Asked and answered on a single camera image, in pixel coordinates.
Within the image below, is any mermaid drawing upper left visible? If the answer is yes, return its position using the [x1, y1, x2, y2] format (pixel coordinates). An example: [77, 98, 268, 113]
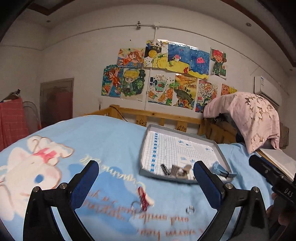
[117, 48, 144, 68]

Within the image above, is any pink floral cloth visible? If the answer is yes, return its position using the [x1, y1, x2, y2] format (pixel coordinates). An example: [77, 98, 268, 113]
[203, 92, 280, 154]

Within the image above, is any red checked cloth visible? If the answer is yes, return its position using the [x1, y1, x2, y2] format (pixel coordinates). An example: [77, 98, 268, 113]
[0, 98, 29, 151]

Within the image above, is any grey shallow box tray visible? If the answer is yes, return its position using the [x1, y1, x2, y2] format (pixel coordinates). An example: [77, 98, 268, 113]
[139, 125, 233, 184]

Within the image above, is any blond boy drawing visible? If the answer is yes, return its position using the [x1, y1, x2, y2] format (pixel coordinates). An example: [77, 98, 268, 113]
[120, 68, 146, 101]

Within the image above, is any white air conditioner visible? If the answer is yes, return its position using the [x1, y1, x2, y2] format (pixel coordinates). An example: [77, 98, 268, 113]
[253, 76, 282, 108]

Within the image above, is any turtle and cup drawing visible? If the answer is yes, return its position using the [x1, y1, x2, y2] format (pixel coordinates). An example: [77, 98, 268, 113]
[147, 74, 175, 106]

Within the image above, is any person right hand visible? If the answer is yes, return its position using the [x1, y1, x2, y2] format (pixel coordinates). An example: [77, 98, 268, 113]
[265, 192, 296, 227]

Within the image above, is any beige hair claw clip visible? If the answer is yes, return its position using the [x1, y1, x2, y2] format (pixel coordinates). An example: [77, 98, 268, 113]
[170, 165, 192, 180]

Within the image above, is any red doodle poster drawing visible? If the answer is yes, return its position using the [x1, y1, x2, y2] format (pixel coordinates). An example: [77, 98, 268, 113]
[195, 80, 218, 113]

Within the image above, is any brown wall cabinet door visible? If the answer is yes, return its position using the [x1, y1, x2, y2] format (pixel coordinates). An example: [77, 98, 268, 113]
[40, 78, 74, 128]

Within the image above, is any orange bear drawing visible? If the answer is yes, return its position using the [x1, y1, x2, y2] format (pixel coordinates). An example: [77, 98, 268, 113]
[221, 84, 237, 95]

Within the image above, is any red haired character drawing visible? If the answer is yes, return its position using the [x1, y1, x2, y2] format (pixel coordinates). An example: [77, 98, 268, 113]
[210, 48, 227, 79]

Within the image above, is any blue jellyfish beach drawing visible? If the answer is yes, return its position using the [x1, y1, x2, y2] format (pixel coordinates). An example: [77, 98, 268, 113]
[166, 42, 210, 79]

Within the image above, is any light blue cartoon bedsheet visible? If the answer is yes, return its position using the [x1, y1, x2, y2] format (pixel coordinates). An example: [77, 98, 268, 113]
[0, 115, 276, 241]

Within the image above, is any red white keychain strap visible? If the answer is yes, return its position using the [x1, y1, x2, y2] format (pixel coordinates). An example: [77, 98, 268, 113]
[130, 186, 155, 214]

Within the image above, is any wire fan guard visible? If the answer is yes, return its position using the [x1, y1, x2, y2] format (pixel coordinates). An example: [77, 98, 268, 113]
[23, 101, 42, 134]

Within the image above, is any moon and stars drawing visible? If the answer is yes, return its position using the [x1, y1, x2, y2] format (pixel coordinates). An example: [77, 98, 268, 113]
[144, 39, 168, 69]

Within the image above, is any orange landscape drawing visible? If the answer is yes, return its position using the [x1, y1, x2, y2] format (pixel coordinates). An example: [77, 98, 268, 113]
[174, 73, 198, 109]

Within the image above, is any wooden bed rail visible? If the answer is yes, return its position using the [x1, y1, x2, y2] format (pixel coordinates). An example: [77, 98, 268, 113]
[88, 105, 236, 144]

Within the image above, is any orange haired girl drawing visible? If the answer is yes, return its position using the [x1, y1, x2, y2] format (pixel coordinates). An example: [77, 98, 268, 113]
[101, 65, 123, 98]

